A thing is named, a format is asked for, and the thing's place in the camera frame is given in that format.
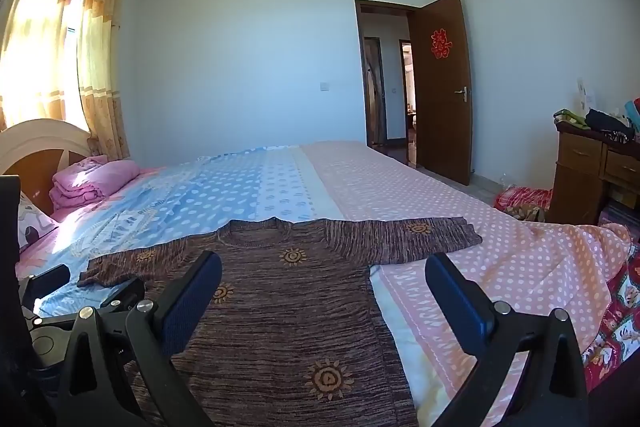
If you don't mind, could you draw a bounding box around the red cloth pile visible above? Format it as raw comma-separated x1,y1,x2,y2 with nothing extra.
494,186,553,223

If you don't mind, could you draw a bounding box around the polka dot bed sheet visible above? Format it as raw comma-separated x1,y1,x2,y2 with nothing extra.
15,141,638,427

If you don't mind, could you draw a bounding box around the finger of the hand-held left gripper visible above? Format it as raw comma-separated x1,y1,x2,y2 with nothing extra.
97,277,147,315

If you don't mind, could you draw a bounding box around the brown door frame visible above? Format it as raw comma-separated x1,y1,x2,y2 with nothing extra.
354,0,418,152

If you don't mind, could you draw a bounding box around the red printed blanket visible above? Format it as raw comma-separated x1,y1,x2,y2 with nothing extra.
582,237,640,395

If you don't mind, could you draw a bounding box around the red paper door decoration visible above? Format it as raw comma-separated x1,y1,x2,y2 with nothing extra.
431,28,450,58

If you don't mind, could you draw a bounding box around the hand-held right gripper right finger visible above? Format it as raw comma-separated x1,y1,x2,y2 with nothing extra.
424,253,591,427

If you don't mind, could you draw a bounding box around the yellow patterned curtain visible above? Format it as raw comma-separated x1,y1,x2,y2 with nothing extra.
77,0,132,160
0,0,86,130

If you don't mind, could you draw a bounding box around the brown wooden door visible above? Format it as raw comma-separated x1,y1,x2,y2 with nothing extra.
409,0,473,186

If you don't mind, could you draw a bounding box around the green cloth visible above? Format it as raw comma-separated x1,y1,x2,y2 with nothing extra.
554,109,588,130

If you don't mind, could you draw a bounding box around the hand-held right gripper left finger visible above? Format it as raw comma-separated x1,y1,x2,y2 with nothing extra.
52,251,223,427

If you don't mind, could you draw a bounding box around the wooden desk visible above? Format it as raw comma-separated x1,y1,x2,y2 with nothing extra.
552,119,640,228

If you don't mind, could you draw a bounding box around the window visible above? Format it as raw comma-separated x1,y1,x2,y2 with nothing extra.
65,0,84,128

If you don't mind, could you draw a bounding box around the pink folded blanket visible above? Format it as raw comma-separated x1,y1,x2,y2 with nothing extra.
50,155,141,211

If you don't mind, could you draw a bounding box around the patterned pillow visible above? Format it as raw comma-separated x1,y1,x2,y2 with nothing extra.
17,192,60,253

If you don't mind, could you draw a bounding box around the cream wooden headboard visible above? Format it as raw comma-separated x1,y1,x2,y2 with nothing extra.
0,118,93,215

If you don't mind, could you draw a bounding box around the brown knit sweater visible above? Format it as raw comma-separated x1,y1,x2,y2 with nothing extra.
77,216,483,427

